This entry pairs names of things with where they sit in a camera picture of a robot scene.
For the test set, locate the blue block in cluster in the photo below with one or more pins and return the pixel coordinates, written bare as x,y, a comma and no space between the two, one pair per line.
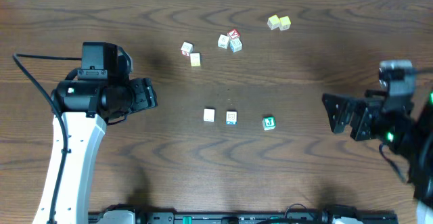
235,45

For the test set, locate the plain white block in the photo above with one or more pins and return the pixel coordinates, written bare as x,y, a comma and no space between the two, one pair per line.
209,115

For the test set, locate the yellow block near centre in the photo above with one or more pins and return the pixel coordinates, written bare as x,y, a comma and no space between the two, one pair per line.
195,59

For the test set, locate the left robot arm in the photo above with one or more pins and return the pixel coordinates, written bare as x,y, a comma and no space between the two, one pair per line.
98,94

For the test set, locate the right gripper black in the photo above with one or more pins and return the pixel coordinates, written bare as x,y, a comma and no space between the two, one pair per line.
371,114

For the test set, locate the white red block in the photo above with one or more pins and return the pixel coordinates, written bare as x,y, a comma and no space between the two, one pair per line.
186,49

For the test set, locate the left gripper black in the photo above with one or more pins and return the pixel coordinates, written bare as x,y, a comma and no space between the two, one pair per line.
142,96

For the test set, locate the green J block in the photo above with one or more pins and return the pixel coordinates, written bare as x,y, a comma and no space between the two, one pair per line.
269,123

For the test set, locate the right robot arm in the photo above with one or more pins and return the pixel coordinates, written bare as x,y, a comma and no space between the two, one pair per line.
412,139

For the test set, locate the yellow block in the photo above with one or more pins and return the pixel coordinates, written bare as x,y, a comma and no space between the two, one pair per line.
273,22
285,23
195,59

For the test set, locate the white block in cluster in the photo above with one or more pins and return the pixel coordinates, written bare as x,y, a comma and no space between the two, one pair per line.
223,41

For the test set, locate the red A block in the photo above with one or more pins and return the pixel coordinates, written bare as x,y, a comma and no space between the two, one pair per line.
233,34

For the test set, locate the yellow block far left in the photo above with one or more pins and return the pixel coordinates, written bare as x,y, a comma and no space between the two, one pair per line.
273,22

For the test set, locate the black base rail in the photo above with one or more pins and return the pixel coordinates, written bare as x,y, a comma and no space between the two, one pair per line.
295,213

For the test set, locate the blue X block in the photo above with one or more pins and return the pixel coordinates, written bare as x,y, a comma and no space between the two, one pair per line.
231,117

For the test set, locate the yellow block far right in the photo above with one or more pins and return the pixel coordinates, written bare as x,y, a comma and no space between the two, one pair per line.
285,23

